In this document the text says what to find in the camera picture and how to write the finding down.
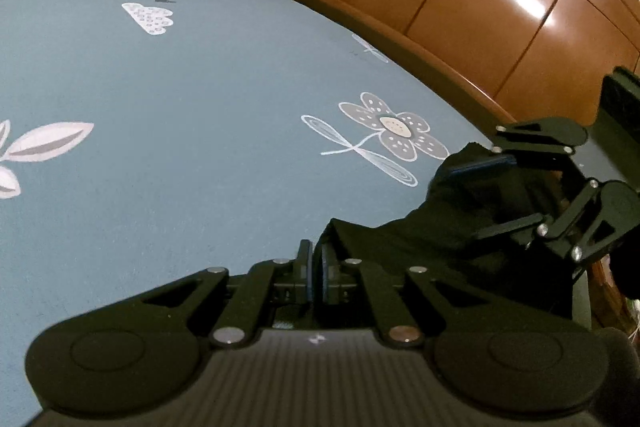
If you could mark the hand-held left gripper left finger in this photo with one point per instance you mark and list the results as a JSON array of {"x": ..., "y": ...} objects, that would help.
[{"x": 310, "y": 274}]

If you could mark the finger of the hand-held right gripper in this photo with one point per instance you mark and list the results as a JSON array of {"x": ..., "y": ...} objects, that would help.
[
  {"x": 480, "y": 165},
  {"x": 510, "y": 227}
]

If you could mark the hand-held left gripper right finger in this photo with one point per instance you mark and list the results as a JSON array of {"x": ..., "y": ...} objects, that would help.
[{"x": 326, "y": 274}]

